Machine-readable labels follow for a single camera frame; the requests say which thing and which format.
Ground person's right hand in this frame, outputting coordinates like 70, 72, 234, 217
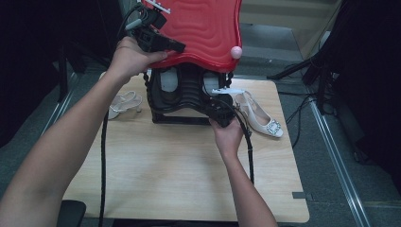
209, 118, 246, 158

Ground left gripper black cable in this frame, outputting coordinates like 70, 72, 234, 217
98, 1, 147, 227

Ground white heeled shoe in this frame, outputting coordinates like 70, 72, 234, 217
235, 90, 284, 139
108, 90, 144, 121

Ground black floor cables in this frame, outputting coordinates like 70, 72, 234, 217
278, 90, 318, 149

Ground black curtain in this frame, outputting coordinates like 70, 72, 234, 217
0, 0, 131, 148
327, 0, 401, 193

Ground black tripod stand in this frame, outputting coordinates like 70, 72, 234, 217
266, 51, 336, 115

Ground person's left hand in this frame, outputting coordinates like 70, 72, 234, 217
107, 36, 168, 84

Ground black tape mark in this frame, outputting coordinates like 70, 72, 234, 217
291, 191, 314, 201

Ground person's left leg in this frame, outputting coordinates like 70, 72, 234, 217
56, 200, 87, 227

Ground black metal stand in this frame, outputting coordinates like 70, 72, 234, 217
56, 44, 69, 102

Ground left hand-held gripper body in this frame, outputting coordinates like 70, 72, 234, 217
133, 0, 171, 53

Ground metal floor rail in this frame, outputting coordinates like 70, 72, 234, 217
31, 73, 80, 149
309, 100, 373, 227

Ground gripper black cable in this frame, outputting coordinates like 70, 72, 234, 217
98, 1, 147, 227
217, 97, 255, 185

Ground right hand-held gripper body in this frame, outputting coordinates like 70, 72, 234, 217
203, 88, 246, 129

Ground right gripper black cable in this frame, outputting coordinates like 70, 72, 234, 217
217, 97, 255, 185

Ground red and black shoe rack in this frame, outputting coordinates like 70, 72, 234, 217
138, 0, 244, 126

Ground grey cable plug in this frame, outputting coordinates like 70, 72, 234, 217
125, 18, 143, 31

